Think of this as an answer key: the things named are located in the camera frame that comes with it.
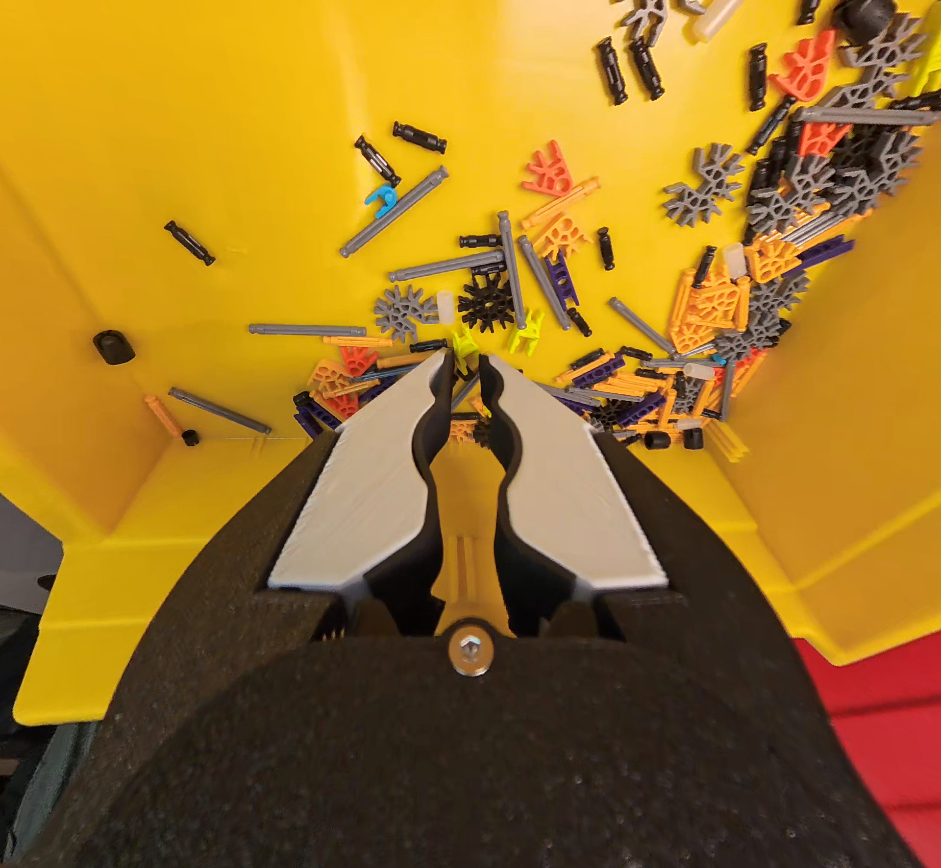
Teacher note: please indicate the pile of small toy parts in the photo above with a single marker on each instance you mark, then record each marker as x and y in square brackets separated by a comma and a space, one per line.
[706, 309]

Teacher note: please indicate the stack of red bins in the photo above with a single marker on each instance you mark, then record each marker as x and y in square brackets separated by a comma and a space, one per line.
[882, 736]

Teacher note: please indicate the yellow plastic bin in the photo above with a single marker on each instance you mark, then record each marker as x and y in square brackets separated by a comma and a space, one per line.
[220, 74]

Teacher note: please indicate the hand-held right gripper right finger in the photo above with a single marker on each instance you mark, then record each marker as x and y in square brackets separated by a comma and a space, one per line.
[581, 515]

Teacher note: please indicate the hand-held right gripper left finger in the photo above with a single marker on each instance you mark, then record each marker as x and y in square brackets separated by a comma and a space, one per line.
[353, 508]

